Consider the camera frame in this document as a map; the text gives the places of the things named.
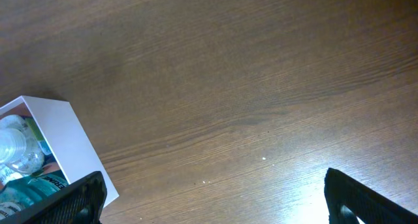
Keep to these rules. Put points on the blue mouthwash bottle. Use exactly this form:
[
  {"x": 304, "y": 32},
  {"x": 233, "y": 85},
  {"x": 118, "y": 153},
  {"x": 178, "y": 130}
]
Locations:
[{"x": 19, "y": 194}]

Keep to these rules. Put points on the white cardboard box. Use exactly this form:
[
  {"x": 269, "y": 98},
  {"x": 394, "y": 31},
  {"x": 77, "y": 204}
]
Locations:
[{"x": 65, "y": 136}]

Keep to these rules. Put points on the green white soap box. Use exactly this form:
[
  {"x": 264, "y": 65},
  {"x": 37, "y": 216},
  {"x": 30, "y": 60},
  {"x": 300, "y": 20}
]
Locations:
[{"x": 34, "y": 132}]

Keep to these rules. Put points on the clear bottle with purple liquid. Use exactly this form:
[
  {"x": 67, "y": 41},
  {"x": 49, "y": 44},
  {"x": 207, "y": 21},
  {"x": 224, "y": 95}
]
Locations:
[{"x": 20, "y": 150}]

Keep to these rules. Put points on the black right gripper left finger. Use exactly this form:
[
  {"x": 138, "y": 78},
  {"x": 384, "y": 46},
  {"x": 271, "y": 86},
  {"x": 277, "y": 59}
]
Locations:
[{"x": 79, "y": 202}]

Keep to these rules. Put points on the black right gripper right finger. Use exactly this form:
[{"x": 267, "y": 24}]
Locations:
[{"x": 349, "y": 201}]

